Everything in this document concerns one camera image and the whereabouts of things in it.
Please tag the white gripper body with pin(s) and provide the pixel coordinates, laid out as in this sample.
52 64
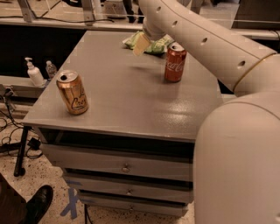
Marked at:
152 34

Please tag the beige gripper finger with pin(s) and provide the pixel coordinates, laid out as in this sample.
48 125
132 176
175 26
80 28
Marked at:
141 43

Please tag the green jalapeno chip bag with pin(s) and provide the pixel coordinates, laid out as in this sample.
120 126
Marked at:
156 46

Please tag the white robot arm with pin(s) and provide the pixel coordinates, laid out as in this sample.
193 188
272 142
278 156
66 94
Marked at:
236 164

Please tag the red Coca-Cola can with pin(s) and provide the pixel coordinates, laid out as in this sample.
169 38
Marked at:
175 62

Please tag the orange soda can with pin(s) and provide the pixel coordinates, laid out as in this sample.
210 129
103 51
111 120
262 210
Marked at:
72 92

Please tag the white device on back bench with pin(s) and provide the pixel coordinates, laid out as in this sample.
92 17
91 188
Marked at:
114 9

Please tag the small clear plastic bottle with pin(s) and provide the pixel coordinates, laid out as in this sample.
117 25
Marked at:
51 69

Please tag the grey drawer cabinet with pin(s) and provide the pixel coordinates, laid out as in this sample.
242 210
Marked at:
131 107

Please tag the white pump dispenser bottle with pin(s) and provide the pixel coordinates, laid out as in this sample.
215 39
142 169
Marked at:
34 73

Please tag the top grey drawer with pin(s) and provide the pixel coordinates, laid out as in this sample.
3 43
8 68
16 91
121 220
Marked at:
118 162

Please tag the grey drawer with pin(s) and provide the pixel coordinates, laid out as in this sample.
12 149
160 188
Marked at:
140 205
118 162
123 187

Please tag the middle grey drawer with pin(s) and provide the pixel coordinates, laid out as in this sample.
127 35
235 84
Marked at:
123 187

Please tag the bottom grey drawer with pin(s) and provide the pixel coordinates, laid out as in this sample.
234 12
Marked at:
140 205

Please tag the black metal stand leg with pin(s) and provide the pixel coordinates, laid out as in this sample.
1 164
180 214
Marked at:
19 169

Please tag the black leather shoe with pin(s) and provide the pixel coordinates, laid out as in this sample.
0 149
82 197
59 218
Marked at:
38 205

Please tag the brown trouser leg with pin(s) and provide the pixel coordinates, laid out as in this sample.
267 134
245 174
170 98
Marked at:
12 205

